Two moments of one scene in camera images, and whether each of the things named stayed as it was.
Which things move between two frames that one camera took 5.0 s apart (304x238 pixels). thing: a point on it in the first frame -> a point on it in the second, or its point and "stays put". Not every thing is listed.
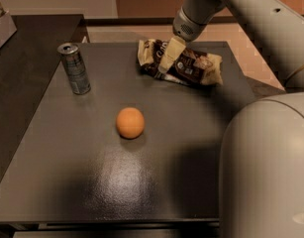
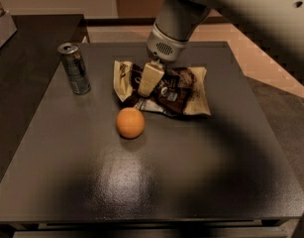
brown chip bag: x=191 y=66 -> x=182 y=90
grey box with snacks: x=3 y=23 stays put
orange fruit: x=130 y=123 stays put
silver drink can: x=76 y=71 stays put
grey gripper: x=185 y=28 -> x=165 y=47
